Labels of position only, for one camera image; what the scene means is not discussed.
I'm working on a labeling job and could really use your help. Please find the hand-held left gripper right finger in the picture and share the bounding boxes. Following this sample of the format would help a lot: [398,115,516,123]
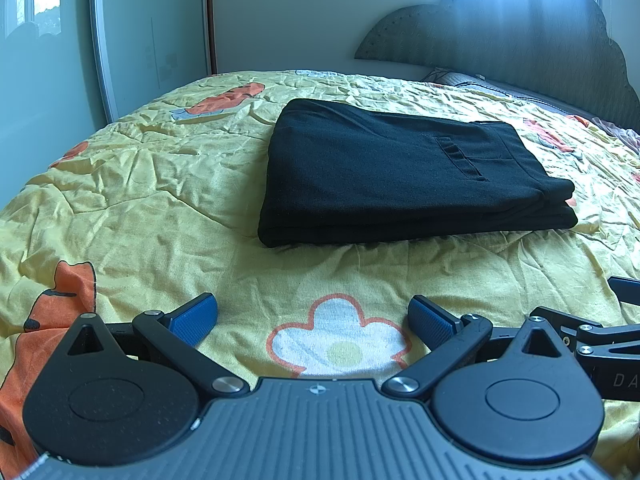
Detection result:
[381,295,572,402]

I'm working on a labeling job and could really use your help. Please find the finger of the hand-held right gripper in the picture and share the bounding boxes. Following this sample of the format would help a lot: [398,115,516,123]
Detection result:
[606,275,640,307]
[527,305,640,362]

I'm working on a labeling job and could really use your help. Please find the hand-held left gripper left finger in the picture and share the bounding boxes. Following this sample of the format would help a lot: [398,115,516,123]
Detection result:
[62,292,251,400]

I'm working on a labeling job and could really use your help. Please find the black pants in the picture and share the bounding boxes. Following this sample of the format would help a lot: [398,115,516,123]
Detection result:
[257,98,579,249]

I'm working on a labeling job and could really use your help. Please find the yellow floral blanket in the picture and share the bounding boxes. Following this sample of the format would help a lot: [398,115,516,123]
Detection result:
[0,69,640,461]

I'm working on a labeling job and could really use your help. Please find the grey patterned pillow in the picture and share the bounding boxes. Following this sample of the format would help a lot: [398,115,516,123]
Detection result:
[421,66,640,128]

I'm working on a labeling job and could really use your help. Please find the grey upholstered headboard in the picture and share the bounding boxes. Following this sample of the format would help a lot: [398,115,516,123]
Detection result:
[354,0,640,128]

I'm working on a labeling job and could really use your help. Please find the glossy wardrobe door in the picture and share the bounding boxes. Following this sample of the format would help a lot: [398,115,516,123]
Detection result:
[0,0,213,201]

